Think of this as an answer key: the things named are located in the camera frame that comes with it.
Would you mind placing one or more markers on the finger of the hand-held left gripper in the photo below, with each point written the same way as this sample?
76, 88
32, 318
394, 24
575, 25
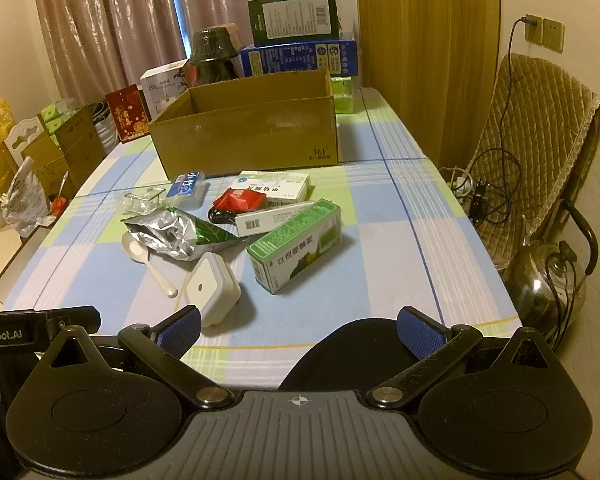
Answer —
77, 317

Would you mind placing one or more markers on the checked cloth desktop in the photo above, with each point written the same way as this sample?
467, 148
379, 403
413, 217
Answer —
390, 240

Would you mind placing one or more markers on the white plastic spoon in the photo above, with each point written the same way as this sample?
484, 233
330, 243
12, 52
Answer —
137, 250

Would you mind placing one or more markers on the green tissue packs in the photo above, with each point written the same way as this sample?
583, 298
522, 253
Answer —
55, 115

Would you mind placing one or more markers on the brown cardboard carton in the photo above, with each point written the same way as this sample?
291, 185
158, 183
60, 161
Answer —
75, 145

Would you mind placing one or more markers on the steel kettle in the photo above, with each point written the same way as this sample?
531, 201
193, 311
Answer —
545, 285

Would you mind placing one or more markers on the padded quilted chair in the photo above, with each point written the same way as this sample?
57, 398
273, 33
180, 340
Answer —
540, 125

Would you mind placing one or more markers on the cardboard box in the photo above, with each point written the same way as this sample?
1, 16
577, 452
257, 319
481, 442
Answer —
250, 135

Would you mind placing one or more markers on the large blue box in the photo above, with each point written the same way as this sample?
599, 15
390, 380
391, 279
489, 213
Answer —
300, 57

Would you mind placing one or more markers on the white medicine box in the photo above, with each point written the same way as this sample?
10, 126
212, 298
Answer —
280, 185

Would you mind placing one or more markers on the dark gift bag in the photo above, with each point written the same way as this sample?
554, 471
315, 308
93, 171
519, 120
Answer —
105, 130

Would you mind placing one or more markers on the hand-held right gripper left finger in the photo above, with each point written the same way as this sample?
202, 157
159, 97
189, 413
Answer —
180, 332

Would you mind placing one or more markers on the silver foil bag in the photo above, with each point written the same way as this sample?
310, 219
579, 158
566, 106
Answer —
172, 235

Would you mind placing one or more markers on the white appliance box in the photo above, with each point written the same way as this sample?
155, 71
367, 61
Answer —
162, 87

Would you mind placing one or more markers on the blue label plastic pack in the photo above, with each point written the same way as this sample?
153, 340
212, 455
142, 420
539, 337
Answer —
185, 189

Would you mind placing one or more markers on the green medicine box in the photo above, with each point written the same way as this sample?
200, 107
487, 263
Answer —
290, 250

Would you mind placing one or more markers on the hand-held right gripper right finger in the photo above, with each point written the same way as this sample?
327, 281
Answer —
422, 332

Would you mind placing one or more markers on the light green packet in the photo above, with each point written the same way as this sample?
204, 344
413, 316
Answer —
342, 95

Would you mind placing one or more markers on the white power strip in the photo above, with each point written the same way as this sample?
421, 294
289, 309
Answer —
462, 185

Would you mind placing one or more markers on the white foil bag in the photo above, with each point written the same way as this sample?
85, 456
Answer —
25, 205

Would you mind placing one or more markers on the long white barcode box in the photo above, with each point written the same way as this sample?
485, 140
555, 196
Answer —
272, 217

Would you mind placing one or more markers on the brown wooden box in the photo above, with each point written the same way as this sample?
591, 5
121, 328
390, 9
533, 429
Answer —
234, 35

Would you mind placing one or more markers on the dark pot with orange item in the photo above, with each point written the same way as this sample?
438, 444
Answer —
58, 205

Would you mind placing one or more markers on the red snack packet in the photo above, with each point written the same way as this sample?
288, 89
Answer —
237, 201

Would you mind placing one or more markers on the dark green box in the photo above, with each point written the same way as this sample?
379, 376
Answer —
292, 17

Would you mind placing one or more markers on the black stacked bowls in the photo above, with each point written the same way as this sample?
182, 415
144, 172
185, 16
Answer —
212, 57

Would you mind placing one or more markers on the red gift bag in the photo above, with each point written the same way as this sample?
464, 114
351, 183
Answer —
127, 115

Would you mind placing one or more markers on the wall socket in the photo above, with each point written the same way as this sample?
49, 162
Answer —
550, 32

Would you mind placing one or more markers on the white square container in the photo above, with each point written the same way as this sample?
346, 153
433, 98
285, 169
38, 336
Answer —
207, 285

